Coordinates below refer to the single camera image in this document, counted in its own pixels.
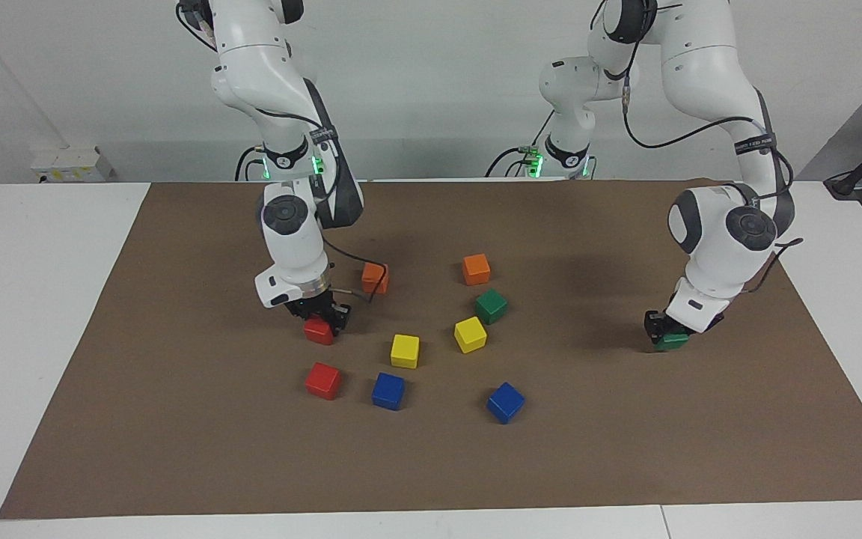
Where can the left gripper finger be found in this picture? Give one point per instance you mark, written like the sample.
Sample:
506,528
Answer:
654,326
714,323

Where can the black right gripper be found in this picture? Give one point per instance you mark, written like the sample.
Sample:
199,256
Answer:
311,303

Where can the red wooden cube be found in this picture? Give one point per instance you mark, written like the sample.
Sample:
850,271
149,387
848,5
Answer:
318,332
323,379

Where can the green wooden cube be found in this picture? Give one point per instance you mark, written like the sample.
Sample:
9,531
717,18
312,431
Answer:
491,305
674,342

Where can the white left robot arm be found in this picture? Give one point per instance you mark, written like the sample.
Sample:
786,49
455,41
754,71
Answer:
700,67

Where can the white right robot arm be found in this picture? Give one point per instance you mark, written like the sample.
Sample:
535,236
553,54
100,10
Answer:
251,45

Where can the orange wooden cube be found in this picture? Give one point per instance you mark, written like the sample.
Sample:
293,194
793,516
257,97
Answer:
476,269
373,281

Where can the yellow wooden cube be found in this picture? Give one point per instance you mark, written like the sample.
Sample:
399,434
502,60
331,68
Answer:
405,350
470,334

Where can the blue wooden cube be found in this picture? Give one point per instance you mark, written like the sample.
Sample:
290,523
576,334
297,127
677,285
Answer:
506,400
388,389

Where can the brown table mat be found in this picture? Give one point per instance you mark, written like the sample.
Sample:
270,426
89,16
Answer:
625,449

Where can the white wall socket box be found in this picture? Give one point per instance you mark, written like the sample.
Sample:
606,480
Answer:
72,165

